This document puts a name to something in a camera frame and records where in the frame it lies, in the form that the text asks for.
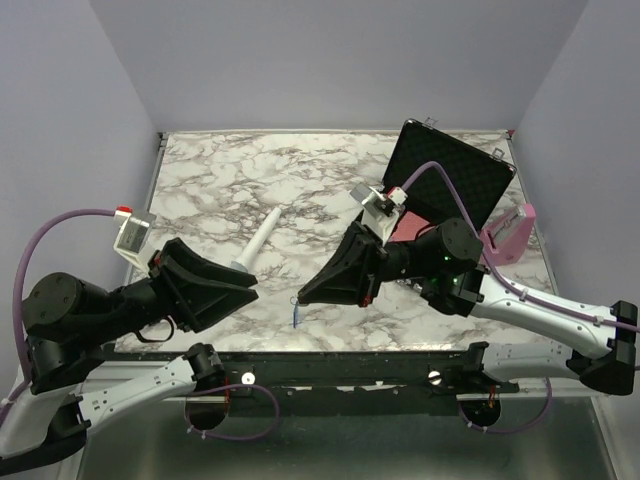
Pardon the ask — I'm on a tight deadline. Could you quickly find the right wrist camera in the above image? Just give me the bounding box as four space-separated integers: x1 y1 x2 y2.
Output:
350 183 408 246

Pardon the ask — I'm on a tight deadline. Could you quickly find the black poker chip case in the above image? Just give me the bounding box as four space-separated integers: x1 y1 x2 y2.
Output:
382 119 516 230

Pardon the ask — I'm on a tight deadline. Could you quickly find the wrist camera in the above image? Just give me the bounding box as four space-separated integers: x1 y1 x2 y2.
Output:
113 206 156 273
350 183 408 246

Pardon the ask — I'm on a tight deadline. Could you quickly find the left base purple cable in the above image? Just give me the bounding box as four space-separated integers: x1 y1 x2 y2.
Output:
185 382 280 442

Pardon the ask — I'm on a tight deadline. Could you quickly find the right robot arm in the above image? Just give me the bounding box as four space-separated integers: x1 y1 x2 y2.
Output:
297 218 639 396

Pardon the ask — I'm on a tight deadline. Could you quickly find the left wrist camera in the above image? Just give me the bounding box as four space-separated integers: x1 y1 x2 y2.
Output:
113 206 156 273

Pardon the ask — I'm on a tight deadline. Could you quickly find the white cylindrical tube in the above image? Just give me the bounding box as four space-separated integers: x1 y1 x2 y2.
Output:
230 207 282 273

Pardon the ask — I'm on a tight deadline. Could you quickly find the pink card holder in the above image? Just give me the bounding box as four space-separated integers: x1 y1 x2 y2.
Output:
480 203 536 266

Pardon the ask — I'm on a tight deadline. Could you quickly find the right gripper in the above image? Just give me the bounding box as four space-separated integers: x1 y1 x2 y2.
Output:
297 222 435 308

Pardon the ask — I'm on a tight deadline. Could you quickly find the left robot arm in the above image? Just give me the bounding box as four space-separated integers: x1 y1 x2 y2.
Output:
1 239 258 475

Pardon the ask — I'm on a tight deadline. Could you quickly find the aluminium frame rail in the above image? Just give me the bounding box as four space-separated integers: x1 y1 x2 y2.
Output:
512 378 606 398

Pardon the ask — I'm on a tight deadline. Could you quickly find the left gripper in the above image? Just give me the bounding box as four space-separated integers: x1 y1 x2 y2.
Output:
88 237 261 344

